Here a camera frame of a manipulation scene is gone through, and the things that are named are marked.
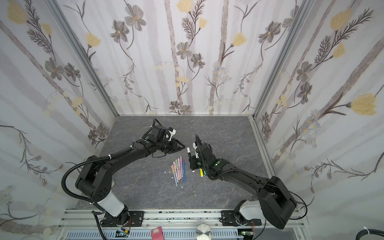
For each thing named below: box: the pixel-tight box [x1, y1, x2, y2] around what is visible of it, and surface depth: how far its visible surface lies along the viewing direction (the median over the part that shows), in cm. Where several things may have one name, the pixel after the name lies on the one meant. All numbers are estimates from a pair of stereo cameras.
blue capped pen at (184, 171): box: [182, 161, 186, 183], surface depth 92 cm
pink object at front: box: [151, 226, 164, 240], surface depth 71 cm
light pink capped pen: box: [173, 161, 179, 183], surface depth 92 cm
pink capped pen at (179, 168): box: [177, 158, 182, 179], surface depth 93 cm
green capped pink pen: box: [175, 159, 180, 181], surface depth 92 cm
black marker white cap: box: [186, 147, 192, 160], surface depth 86 cm
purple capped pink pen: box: [180, 156, 183, 178], surface depth 95 cm
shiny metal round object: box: [195, 223, 213, 240], surface depth 59 cm
